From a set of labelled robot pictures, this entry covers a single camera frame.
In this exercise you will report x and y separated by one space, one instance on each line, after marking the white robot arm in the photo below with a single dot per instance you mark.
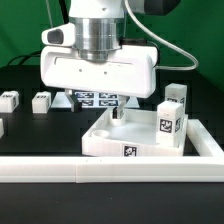
91 53

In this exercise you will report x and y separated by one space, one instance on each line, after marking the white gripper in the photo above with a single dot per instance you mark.
129 71

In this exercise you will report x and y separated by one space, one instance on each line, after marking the white block left edge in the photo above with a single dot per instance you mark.
1 128

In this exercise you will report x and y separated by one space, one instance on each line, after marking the white square table top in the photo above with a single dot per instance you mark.
135 136

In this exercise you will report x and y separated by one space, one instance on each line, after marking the white L-shaped obstacle fence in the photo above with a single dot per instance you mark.
206 166

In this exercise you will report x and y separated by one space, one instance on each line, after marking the white base marker plate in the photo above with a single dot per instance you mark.
88 100

